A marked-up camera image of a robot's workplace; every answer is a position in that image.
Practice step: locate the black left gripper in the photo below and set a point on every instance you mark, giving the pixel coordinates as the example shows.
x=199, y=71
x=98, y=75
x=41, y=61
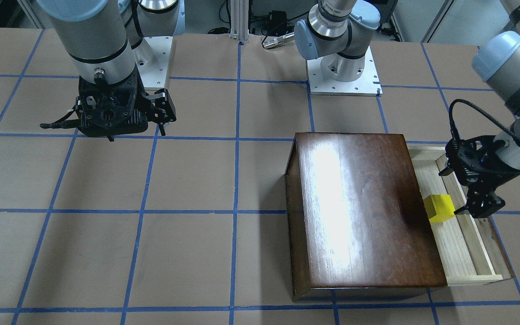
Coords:
x=491, y=173

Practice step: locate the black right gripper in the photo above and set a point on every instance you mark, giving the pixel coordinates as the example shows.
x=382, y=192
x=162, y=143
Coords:
x=161, y=106

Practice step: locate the yellow block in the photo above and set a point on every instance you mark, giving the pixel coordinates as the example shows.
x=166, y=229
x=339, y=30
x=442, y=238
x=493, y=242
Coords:
x=439, y=207

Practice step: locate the light wood drawer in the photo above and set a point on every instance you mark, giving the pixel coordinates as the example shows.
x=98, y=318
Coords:
x=469, y=248

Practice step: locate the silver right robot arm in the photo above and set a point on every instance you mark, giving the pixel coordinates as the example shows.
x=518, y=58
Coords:
x=107, y=41

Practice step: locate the dark wooden drawer cabinet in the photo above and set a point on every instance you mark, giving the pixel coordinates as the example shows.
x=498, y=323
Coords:
x=356, y=218

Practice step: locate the silver cylindrical connector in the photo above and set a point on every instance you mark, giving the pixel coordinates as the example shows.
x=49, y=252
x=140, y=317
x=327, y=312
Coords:
x=278, y=41

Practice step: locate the black power adapter box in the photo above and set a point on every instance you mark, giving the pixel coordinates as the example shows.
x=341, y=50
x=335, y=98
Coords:
x=276, y=19

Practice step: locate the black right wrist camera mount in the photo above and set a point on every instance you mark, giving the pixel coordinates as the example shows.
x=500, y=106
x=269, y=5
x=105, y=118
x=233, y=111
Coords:
x=102, y=109

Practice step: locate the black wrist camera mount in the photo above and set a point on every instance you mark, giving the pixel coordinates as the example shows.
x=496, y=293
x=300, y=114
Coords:
x=471, y=158
x=102, y=109

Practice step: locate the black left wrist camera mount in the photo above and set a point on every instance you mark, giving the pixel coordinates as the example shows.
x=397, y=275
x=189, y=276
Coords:
x=471, y=158

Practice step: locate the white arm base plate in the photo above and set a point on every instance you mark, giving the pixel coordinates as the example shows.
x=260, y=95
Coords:
x=153, y=58
x=335, y=75

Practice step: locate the aluminium frame post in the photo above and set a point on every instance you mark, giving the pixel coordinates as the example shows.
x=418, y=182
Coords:
x=239, y=13

